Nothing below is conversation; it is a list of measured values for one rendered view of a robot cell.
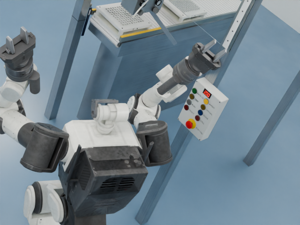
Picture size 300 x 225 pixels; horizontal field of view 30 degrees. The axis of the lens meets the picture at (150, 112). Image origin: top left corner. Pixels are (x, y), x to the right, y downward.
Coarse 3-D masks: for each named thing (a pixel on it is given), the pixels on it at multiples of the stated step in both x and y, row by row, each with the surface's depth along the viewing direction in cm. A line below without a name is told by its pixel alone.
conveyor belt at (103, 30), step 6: (162, 12) 359; (90, 18) 328; (150, 18) 348; (162, 18) 353; (168, 18) 355; (96, 24) 326; (156, 24) 345; (168, 24) 350; (174, 24) 352; (102, 30) 324; (108, 36) 321; (114, 42) 319
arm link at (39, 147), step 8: (24, 128) 191; (32, 128) 189; (24, 136) 189; (32, 136) 186; (40, 136) 184; (48, 136) 184; (24, 144) 189; (32, 144) 185; (40, 144) 184; (48, 144) 185; (56, 144) 189; (32, 152) 185; (40, 152) 184; (48, 152) 186; (24, 160) 186; (32, 160) 184; (40, 160) 185; (48, 160) 187
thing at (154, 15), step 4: (152, 12) 318; (152, 16) 320; (156, 16) 320; (156, 20) 322; (160, 20) 323; (160, 24) 324; (164, 28) 326; (164, 32) 328; (168, 32) 329; (168, 36) 330; (172, 40) 333
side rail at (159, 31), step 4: (176, 24) 346; (180, 24) 347; (184, 24) 350; (188, 24) 353; (192, 24) 356; (196, 24) 360; (168, 28) 340; (172, 28) 343; (176, 28) 346; (180, 28) 350; (148, 32) 328; (152, 32) 331; (156, 32) 334; (160, 32) 337; (128, 36) 317; (132, 36) 320; (136, 36) 322; (140, 36) 325; (144, 36) 328; (120, 40) 315; (124, 40) 317; (128, 40) 320
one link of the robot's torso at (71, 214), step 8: (72, 208) 208; (72, 216) 208; (88, 216) 209; (96, 216) 211; (104, 216) 212; (72, 224) 208; (80, 224) 208; (88, 224) 209; (96, 224) 210; (104, 224) 212
